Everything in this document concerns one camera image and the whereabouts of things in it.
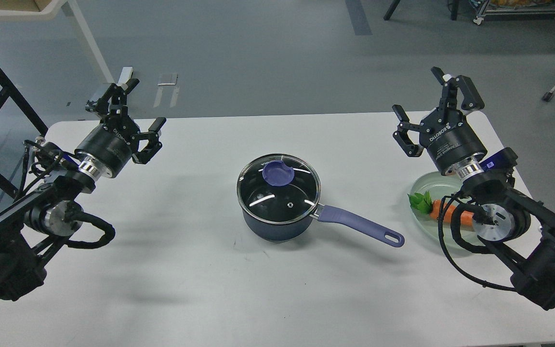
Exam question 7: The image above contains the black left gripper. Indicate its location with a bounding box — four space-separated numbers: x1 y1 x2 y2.
74 79 167 179

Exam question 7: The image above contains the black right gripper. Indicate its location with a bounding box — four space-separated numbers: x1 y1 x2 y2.
392 67 488 176

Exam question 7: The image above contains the glass lid with purple knob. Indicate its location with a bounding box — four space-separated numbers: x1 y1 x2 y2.
236 154 321 226

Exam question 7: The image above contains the blue saucepan with purple handle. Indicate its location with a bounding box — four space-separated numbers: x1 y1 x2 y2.
237 154 405 248

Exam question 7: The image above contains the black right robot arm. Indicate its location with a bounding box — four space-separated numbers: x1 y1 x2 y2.
393 67 555 310

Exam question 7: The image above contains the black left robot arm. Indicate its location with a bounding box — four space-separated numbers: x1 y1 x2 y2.
0 78 166 301

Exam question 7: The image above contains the orange toy carrot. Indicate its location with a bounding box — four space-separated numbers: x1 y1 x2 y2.
407 191 462 231

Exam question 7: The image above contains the metal wheeled cart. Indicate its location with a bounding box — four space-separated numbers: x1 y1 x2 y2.
469 0 555 26

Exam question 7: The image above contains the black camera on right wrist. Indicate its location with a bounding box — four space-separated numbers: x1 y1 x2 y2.
480 147 518 176

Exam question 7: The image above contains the white table leg frame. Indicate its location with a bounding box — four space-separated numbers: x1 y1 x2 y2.
0 0 134 87

